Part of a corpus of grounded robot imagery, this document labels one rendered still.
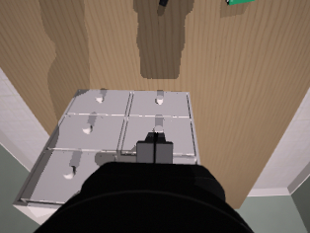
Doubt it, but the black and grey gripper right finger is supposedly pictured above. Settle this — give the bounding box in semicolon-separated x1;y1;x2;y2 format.
155;132;173;164

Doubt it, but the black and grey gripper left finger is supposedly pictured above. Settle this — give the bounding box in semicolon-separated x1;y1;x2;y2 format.
136;132;156;163

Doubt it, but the small grey chest of drawers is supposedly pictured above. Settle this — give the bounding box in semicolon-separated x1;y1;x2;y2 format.
13;89;200;225

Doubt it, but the black aa battery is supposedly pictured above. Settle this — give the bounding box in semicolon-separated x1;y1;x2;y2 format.
159;0;168;7

